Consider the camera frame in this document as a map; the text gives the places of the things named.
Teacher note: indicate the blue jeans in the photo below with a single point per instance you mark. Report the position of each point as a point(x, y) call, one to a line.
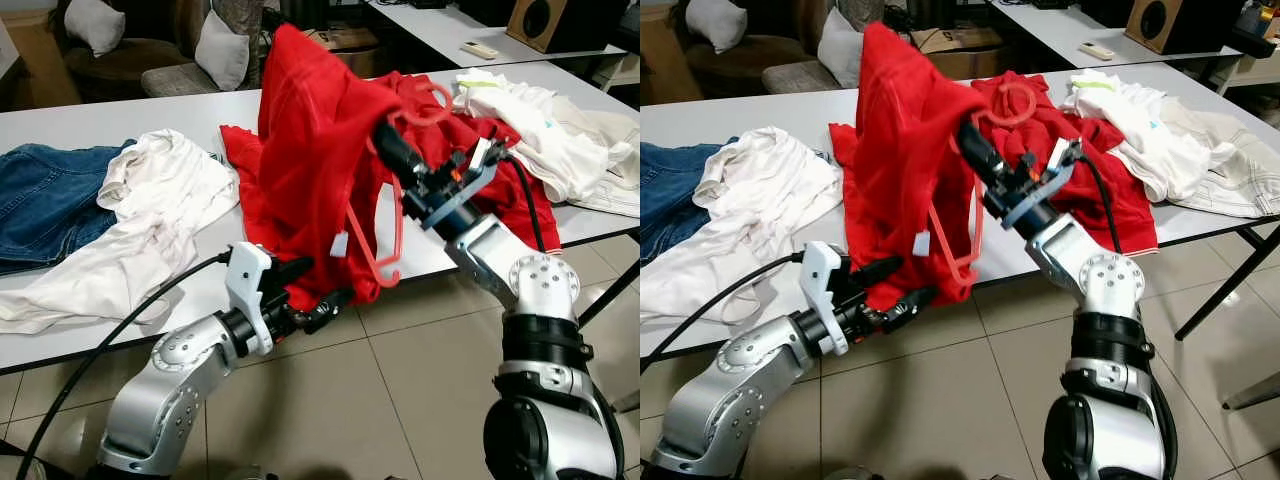
point(670, 190)
point(50, 200)

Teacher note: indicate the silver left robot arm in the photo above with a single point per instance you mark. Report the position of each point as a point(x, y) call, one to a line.
point(170, 380)
point(740, 390)

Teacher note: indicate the brown cardboard box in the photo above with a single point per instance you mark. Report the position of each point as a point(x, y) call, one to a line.
point(352, 48)
point(960, 45)

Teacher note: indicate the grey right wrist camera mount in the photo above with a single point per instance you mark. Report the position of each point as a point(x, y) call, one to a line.
point(1045, 200)
point(465, 200)

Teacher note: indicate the grey metal leg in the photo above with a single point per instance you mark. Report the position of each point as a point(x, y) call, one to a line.
point(1252, 392)

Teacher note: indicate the brown armchair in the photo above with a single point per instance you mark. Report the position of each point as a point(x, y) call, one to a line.
point(110, 70)
point(730, 70)

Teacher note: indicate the grey cushion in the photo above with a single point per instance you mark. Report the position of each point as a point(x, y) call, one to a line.
point(92, 25)
point(843, 48)
point(222, 52)
point(715, 25)

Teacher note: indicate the red polo shirt white trim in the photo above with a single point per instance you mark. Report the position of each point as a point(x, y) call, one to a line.
point(500, 195)
point(1138, 220)

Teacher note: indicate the black table leg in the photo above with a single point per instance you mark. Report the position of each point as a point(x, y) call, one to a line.
point(608, 292)
point(1225, 285)

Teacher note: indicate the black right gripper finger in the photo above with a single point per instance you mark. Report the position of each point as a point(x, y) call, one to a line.
point(400, 152)
point(985, 148)

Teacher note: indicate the red t-shirt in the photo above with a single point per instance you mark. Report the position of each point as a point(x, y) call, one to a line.
point(310, 150)
point(900, 150)

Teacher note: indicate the cream checked cloth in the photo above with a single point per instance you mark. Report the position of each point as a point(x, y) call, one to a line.
point(615, 170)
point(1240, 170)

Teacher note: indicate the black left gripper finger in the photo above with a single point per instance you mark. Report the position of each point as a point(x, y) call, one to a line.
point(910, 308)
point(328, 308)
point(872, 270)
point(293, 270)

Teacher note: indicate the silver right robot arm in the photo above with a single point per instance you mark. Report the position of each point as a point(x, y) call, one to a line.
point(540, 290)
point(1100, 290)

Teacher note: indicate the wooden speaker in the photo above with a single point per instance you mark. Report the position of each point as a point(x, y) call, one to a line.
point(1175, 22)
point(555, 22)

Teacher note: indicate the red plastic clothes hanger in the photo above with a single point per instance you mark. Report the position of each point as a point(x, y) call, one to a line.
point(978, 240)
point(398, 235)

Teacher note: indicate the white remote control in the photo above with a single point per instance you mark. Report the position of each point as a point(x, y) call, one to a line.
point(1098, 49)
point(480, 49)

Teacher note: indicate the off-white garment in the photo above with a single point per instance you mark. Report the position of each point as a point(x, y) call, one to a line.
point(150, 200)
point(760, 200)

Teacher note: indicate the grey patterned chair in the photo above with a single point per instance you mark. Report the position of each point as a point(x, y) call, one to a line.
point(790, 80)
point(170, 80)

